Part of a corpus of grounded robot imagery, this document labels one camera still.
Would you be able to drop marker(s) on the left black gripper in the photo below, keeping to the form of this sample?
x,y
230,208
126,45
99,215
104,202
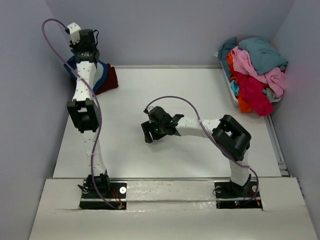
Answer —
x,y
73,47

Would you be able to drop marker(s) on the orange t shirt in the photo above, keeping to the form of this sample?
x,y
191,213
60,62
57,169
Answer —
x,y
244,106

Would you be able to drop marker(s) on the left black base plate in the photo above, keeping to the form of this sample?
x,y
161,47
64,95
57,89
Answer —
x,y
115,199

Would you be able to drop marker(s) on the folded dark red shirt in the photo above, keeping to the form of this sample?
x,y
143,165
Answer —
x,y
108,78

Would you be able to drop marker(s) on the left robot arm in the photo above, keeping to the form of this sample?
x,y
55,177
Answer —
x,y
84,110

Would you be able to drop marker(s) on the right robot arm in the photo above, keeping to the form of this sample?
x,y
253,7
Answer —
x,y
226,133

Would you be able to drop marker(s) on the navy blue t shirt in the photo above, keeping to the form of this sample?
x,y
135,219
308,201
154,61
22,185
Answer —
x,y
72,62

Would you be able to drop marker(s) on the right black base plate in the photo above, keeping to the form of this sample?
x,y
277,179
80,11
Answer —
x,y
232,197

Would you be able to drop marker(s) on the light blue t shirt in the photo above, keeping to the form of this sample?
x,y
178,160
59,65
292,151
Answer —
x,y
234,86

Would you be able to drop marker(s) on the grey blue t shirt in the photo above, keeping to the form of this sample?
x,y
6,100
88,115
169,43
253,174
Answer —
x,y
264,57

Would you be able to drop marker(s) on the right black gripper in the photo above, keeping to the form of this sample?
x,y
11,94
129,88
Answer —
x,y
148,126

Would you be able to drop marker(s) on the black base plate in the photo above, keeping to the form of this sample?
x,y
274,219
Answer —
x,y
232,197
115,199

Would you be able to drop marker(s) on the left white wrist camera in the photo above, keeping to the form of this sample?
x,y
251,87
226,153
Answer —
x,y
74,33

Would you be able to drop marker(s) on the light pink t shirt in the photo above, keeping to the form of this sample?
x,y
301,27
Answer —
x,y
274,78

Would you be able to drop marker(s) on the magenta t shirt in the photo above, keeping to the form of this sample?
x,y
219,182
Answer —
x,y
252,92

